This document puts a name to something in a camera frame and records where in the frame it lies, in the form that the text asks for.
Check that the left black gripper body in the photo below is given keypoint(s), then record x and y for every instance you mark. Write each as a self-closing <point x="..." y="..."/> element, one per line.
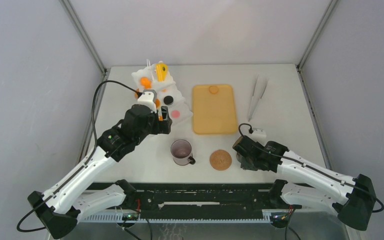
<point x="152" y="127"/>

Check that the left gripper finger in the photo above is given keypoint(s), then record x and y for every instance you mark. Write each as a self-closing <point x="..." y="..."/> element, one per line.
<point x="165" y="114"/>
<point x="163" y="128"/>

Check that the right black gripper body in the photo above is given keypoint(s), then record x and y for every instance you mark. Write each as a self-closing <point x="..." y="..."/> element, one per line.
<point x="247" y="164"/>

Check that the black sandwich cookie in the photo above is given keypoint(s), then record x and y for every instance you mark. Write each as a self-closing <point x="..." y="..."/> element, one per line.
<point x="168" y="100"/>

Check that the pink macaron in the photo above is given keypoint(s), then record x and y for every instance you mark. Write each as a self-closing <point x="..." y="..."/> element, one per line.
<point x="175" y="114"/>

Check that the white three-tier dessert stand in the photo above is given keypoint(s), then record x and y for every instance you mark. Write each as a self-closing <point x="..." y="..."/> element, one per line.
<point x="167" y="87"/>

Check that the orange fish cookie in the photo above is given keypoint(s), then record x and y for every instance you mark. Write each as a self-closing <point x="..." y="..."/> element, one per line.
<point x="146" y="83"/>

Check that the orange egg tart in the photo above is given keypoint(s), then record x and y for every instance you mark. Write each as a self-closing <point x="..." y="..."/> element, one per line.
<point x="137" y="93"/>

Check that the yellow cake slice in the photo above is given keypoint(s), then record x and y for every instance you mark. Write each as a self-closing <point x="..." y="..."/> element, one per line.
<point x="160" y="70"/>

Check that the metal serving tongs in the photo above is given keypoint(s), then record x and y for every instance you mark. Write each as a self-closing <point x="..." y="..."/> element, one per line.
<point x="259" y="88"/>

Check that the black mug white interior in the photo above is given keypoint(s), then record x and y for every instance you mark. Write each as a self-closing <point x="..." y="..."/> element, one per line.
<point x="247" y="164"/>

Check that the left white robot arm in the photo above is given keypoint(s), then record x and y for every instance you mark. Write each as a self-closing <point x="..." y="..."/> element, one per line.
<point x="63" y="206"/>

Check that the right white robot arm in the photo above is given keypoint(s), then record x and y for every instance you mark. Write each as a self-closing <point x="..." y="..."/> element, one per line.
<point x="301" y="183"/>

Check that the woven rattan coaster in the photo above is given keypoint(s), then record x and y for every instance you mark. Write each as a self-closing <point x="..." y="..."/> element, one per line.
<point x="220" y="160"/>

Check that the yellow serving tray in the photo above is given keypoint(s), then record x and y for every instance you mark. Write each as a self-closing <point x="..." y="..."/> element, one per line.
<point x="214" y="114"/>

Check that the small orange cookie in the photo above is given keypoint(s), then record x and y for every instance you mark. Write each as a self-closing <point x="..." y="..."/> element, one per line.
<point x="213" y="89"/>

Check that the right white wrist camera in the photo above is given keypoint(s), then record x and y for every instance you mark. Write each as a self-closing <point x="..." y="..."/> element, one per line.
<point x="258" y="134"/>

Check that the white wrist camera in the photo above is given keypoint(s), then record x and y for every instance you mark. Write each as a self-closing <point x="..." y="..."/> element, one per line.
<point x="148" y="99"/>
<point x="258" y="134"/>

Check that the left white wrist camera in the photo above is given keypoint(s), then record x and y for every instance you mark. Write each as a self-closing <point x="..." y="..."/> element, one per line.
<point x="148" y="99"/>

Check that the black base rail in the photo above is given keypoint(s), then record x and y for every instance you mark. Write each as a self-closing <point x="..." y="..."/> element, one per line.
<point x="203" y="201"/>

